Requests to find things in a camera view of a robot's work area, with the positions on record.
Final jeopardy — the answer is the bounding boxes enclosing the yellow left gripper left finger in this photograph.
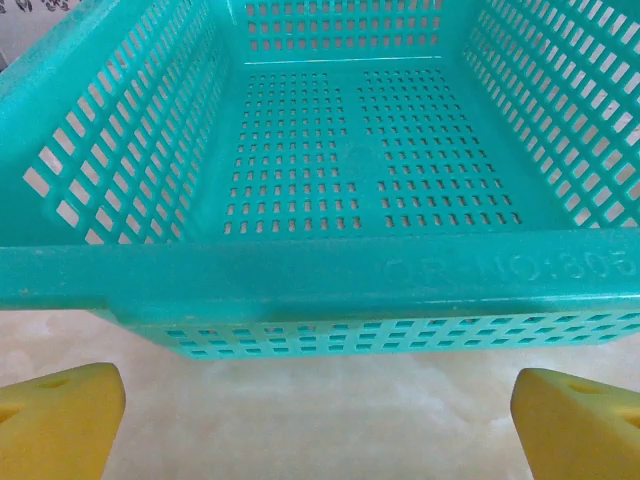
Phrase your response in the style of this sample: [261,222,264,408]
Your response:
[0,363,126,480]

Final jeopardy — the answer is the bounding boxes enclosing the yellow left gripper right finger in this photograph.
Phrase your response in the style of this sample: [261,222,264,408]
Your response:
[510,368,640,480]

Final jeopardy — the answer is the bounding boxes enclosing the teal plastic mesh basket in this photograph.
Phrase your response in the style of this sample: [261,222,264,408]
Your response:
[0,0,640,362]

